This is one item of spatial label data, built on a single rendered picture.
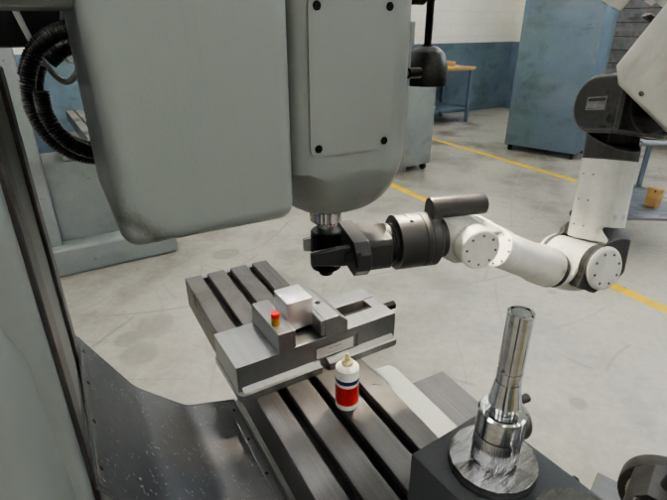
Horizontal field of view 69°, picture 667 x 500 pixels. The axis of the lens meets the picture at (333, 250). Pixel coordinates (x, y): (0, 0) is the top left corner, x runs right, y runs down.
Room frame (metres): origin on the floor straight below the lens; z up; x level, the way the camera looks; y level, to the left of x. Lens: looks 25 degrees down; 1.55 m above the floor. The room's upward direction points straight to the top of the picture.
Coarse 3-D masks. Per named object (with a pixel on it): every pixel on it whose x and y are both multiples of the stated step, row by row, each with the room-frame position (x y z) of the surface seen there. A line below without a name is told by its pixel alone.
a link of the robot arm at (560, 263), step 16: (528, 240) 0.77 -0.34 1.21; (560, 240) 0.83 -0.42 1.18; (576, 240) 0.81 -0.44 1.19; (528, 256) 0.74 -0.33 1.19; (544, 256) 0.75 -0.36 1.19; (560, 256) 0.76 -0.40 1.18; (576, 256) 0.77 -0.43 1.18; (512, 272) 0.74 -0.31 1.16; (528, 272) 0.74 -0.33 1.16; (544, 272) 0.74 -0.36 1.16; (560, 272) 0.75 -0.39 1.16; (576, 272) 0.75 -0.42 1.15; (560, 288) 0.77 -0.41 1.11; (576, 288) 0.76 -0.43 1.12; (592, 288) 0.74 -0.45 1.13
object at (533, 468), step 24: (456, 432) 0.42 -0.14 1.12; (432, 456) 0.38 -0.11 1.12; (456, 456) 0.37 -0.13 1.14; (528, 456) 0.37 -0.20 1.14; (432, 480) 0.36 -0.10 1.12; (456, 480) 0.35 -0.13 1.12; (480, 480) 0.34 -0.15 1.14; (504, 480) 0.34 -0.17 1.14; (528, 480) 0.34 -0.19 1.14; (552, 480) 0.35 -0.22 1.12; (576, 480) 0.35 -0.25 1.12
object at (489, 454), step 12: (480, 432) 0.36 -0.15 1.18; (492, 432) 0.35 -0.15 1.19; (480, 444) 0.36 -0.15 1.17; (492, 444) 0.35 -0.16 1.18; (504, 444) 0.35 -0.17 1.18; (516, 444) 0.35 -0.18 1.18; (480, 456) 0.36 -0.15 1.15; (492, 456) 0.35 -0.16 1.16; (504, 456) 0.35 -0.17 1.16; (516, 456) 0.35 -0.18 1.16; (492, 468) 0.35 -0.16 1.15; (504, 468) 0.35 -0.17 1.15
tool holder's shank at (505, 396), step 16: (512, 320) 0.37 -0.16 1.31; (528, 320) 0.36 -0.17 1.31; (512, 336) 0.36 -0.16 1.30; (528, 336) 0.36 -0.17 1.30; (512, 352) 0.36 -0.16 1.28; (512, 368) 0.36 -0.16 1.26; (496, 384) 0.37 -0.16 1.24; (512, 384) 0.36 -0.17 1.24; (496, 400) 0.36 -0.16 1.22; (512, 400) 0.36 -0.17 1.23
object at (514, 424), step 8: (480, 400) 0.38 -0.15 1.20; (480, 408) 0.37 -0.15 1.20; (488, 408) 0.37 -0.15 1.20; (520, 408) 0.37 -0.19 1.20; (480, 416) 0.36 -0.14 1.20; (488, 416) 0.36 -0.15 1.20; (496, 416) 0.36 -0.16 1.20; (512, 416) 0.36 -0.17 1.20; (520, 416) 0.36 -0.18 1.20; (488, 424) 0.35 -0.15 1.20; (496, 424) 0.35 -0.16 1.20; (504, 424) 0.35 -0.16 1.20; (512, 424) 0.35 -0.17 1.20; (520, 424) 0.35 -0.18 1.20; (504, 432) 0.35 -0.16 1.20; (512, 432) 0.35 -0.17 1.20
